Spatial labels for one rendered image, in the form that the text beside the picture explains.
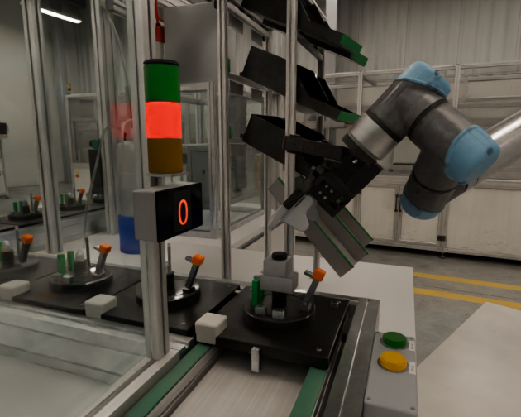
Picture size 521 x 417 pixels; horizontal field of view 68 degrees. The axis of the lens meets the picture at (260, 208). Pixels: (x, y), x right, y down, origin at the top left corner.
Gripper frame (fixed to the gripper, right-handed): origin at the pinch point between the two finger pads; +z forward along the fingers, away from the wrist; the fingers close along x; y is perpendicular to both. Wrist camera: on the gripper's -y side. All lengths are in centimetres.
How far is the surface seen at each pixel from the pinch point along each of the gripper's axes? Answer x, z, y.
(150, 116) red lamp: -21.4, -5.1, -20.6
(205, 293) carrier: 4.5, 26.4, -0.3
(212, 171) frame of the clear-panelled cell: 86, 39, -43
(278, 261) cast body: -1.7, 5.1, 5.9
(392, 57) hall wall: 854, -127, -143
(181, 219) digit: -19.4, 3.6, -8.2
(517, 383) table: 10, -8, 53
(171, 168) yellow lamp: -20.5, -1.5, -13.8
